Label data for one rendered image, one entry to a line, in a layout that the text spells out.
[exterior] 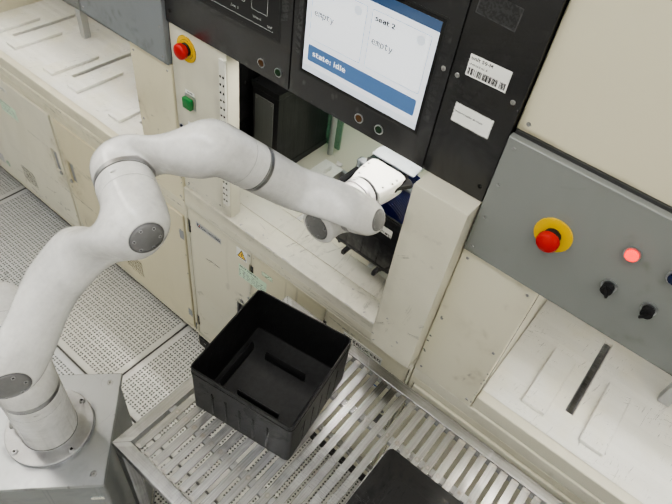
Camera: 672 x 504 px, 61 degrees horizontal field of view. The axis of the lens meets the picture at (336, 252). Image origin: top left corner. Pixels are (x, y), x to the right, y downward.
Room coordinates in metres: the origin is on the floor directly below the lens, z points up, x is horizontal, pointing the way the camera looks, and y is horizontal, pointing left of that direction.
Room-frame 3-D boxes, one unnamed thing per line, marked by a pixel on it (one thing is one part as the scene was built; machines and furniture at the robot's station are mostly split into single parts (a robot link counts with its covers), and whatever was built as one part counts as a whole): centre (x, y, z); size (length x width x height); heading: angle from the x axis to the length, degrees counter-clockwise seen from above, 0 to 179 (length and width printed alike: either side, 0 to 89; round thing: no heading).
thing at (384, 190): (1.03, -0.06, 1.23); 0.11 x 0.10 x 0.07; 148
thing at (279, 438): (0.72, 0.10, 0.85); 0.28 x 0.28 x 0.17; 68
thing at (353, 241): (1.12, -0.12, 1.09); 0.24 x 0.20 x 0.32; 58
